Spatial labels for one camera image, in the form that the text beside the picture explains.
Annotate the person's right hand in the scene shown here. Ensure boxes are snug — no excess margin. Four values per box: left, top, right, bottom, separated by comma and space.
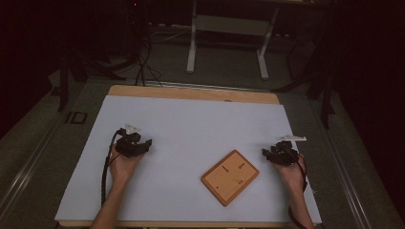
274, 154, 308, 193

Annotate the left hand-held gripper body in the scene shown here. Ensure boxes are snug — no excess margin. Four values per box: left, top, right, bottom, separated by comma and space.
115, 123, 143, 158

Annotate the person's left hand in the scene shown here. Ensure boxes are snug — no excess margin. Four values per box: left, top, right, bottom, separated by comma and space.
109, 149, 145, 189

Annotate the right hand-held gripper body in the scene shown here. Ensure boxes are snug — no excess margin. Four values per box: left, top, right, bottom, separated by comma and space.
270, 135, 308, 167

